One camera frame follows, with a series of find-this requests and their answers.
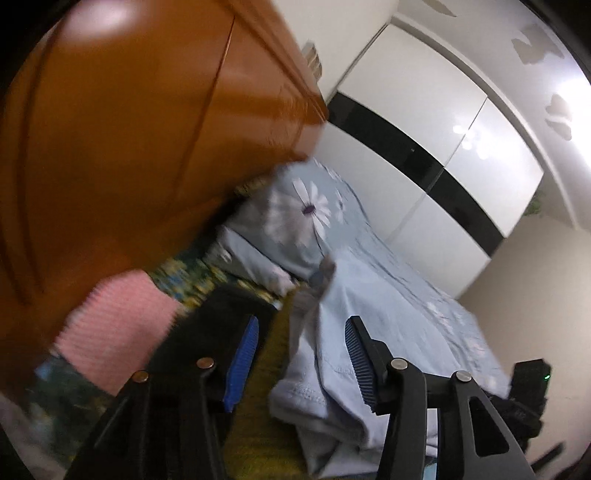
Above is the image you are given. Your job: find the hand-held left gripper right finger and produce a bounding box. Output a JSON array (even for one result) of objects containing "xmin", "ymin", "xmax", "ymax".
[{"xmin": 344, "ymin": 316, "xmax": 539, "ymax": 480}]

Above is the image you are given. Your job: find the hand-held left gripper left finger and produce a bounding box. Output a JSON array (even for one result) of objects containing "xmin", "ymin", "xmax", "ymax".
[{"xmin": 62, "ymin": 315, "xmax": 260, "ymax": 480}]

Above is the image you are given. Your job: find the light blue shirt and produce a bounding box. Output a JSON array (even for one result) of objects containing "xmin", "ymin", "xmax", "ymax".
[{"xmin": 269, "ymin": 277, "xmax": 439, "ymax": 478}]

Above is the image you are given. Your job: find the black cloth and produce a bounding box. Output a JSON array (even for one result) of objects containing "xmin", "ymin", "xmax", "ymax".
[{"xmin": 148, "ymin": 284, "xmax": 278, "ymax": 370}]

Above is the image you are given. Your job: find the teal floral bed blanket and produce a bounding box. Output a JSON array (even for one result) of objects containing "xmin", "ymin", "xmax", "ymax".
[{"xmin": 28, "ymin": 249, "xmax": 315, "ymax": 480}]

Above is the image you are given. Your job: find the pink cloth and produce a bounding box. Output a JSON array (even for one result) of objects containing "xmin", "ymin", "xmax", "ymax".
[{"xmin": 53, "ymin": 270, "xmax": 185, "ymax": 398}]

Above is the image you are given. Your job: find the blue floral quilt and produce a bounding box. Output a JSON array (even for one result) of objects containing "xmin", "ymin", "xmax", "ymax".
[{"xmin": 217, "ymin": 157, "xmax": 513, "ymax": 398}]

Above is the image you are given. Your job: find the green potted plant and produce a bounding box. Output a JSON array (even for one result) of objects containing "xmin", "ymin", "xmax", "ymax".
[{"xmin": 526, "ymin": 191, "xmax": 548, "ymax": 217}]

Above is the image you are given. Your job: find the wooden headboard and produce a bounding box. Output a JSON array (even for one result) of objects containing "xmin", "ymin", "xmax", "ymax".
[{"xmin": 0, "ymin": 0, "xmax": 329, "ymax": 398}]

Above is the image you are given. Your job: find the white wardrobe with black stripe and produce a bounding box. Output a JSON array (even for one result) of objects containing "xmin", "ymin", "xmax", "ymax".
[{"xmin": 316, "ymin": 23, "xmax": 546, "ymax": 298}]

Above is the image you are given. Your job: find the beige wall switch panel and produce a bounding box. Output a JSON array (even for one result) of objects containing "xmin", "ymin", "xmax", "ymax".
[{"xmin": 300, "ymin": 41, "xmax": 322, "ymax": 79}]

